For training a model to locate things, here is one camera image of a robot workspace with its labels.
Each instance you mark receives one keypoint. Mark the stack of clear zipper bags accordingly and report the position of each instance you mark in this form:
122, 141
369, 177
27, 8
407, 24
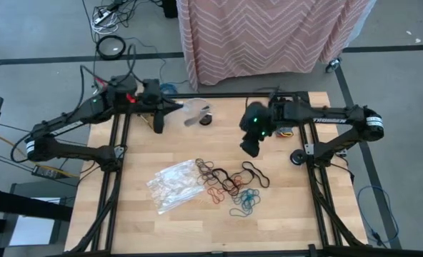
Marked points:
175, 185

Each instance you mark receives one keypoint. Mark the small black roll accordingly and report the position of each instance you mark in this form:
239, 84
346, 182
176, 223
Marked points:
293, 157

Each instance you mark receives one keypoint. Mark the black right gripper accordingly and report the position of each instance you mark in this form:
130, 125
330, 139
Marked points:
251, 142

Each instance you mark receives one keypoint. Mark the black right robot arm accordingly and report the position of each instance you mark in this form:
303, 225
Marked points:
304, 112

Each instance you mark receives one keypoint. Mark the pile of thin brown rubber bands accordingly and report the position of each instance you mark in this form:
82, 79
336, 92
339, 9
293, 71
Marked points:
206, 173

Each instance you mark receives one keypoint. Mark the caster wheel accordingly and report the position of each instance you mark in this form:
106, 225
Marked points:
333, 65

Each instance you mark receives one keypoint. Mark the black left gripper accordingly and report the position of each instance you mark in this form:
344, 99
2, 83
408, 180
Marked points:
151, 93

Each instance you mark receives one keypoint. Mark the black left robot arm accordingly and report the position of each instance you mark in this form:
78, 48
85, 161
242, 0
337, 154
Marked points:
72, 151

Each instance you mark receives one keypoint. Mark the black box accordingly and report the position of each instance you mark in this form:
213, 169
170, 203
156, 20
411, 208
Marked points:
169, 7

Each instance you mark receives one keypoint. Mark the white power strip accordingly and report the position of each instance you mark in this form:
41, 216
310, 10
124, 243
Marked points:
102, 17

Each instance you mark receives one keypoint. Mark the pink chevron cloth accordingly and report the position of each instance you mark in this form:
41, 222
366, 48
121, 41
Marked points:
261, 35

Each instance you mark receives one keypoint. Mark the wide black rubber band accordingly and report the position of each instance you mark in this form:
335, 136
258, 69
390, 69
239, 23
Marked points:
268, 183

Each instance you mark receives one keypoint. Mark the pile of teal rubber bands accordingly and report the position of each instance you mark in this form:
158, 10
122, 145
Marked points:
247, 200

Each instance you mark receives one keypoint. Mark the black furniture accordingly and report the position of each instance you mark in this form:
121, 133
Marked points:
18, 205

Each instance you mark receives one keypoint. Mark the clear zipper bag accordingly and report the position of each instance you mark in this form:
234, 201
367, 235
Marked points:
193, 107

